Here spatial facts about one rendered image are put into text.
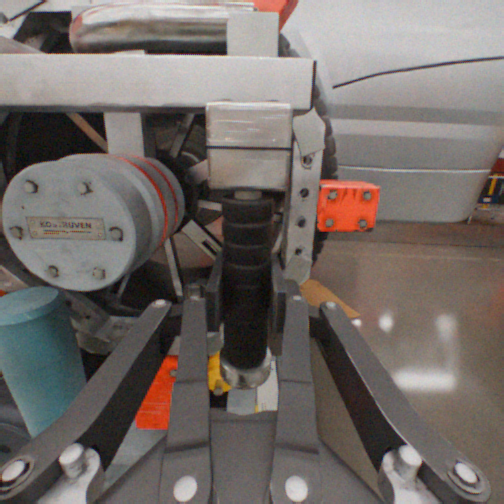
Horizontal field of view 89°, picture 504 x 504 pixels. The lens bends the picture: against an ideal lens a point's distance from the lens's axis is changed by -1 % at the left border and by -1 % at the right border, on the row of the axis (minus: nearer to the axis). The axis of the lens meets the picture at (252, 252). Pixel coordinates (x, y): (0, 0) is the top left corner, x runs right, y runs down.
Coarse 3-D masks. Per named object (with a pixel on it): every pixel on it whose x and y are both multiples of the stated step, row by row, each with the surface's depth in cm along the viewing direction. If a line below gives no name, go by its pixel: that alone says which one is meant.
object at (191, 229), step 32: (32, 128) 45; (64, 128) 52; (96, 128) 45; (192, 128) 46; (32, 160) 48; (160, 160) 50; (192, 192) 52; (192, 224) 50; (128, 288) 59; (160, 288) 63
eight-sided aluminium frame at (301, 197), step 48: (0, 0) 30; (48, 0) 30; (96, 0) 30; (48, 48) 36; (0, 192) 42; (288, 192) 42; (0, 240) 42; (288, 240) 40; (0, 288) 43; (96, 336) 46
